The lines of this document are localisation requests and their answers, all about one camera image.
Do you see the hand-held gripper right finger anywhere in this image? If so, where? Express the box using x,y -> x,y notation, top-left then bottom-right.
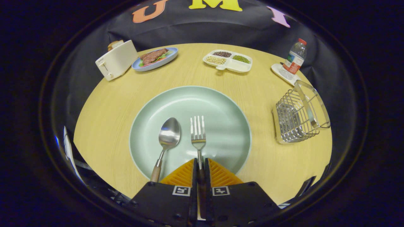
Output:
205,158 -> 281,227

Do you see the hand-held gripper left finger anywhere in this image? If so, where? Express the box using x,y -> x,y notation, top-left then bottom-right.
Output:
128,158 -> 199,227

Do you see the metal spoon wooden handle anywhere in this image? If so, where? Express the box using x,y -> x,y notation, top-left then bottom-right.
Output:
150,117 -> 181,183

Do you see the metal fork wooden handle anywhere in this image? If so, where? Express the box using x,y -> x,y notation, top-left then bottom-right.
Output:
190,116 -> 207,219

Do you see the pale green plate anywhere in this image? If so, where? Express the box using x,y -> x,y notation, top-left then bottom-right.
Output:
129,86 -> 252,182

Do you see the white panel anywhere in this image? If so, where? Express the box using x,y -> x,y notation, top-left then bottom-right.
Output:
63,126 -> 83,182

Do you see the white divided dish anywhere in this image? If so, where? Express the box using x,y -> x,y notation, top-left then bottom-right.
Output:
203,49 -> 253,73

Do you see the white square coaster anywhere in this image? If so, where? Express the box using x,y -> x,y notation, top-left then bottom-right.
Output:
271,63 -> 302,86

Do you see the blue plate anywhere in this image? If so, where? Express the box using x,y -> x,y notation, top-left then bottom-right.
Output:
132,47 -> 178,72

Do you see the pale beans pile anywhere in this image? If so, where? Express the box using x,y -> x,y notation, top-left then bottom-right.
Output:
206,56 -> 227,65

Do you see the salad garnish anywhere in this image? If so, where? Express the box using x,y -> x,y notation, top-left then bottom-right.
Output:
138,50 -> 174,67

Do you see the brown steak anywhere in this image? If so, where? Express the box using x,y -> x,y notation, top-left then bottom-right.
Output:
140,48 -> 169,65

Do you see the cream toaster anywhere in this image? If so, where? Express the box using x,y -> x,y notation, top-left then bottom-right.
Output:
95,40 -> 139,81

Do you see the clear water bottle red cap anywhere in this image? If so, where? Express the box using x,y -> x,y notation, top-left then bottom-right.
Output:
279,38 -> 307,81

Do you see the bread slice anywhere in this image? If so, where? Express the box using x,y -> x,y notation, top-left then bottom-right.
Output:
107,40 -> 124,52

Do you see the black backdrop cloth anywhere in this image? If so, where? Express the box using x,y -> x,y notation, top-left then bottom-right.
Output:
52,0 -> 357,171

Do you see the black metal bracket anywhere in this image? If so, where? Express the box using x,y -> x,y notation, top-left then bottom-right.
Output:
294,175 -> 317,199

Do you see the metal wire basket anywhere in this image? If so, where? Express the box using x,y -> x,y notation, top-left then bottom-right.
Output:
272,80 -> 331,145

